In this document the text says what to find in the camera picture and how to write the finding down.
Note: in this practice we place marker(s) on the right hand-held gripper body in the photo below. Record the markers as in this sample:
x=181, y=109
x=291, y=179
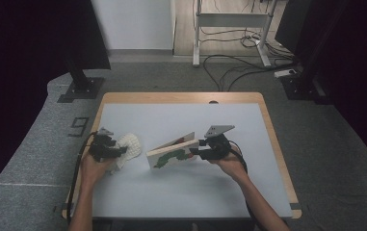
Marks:
x=218, y=147

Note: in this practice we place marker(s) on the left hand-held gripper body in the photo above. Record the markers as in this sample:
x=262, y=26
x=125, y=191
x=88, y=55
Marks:
x=102, y=147

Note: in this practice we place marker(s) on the white knitted cloth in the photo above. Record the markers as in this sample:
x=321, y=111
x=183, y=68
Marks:
x=131, y=146

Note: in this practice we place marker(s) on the caterpillar picture book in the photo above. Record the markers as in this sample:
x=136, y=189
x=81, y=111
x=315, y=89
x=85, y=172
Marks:
x=171, y=155

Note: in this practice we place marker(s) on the person's right hand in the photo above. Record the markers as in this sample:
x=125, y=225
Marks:
x=232, y=165

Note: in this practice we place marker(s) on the person's left hand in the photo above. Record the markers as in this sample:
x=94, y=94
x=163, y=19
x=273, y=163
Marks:
x=94, y=171

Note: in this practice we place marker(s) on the light grey table mat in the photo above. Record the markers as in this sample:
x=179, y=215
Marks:
x=133, y=122

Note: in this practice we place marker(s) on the black tape floor mark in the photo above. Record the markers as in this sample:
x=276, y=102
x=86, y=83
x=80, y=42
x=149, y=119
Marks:
x=79, y=126

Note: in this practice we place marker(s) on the wooden table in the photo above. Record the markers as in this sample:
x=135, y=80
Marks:
x=184, y=97

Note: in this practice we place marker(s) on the black tape piece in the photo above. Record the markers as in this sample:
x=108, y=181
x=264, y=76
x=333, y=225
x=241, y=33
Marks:
x=67, y=206

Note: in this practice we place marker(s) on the white power strip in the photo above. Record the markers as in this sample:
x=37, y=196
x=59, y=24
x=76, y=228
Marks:
x=285, y=73

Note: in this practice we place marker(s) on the black curtain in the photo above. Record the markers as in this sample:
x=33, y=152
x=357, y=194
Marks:
x=17, y=80
x=364, y=80

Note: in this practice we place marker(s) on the black stand with base plate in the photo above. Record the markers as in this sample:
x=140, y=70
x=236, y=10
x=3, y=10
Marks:
x=81, y=88
x=303, y=86

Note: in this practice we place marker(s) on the white metal stand frame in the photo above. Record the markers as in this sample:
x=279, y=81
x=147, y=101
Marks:
x=230, y=19

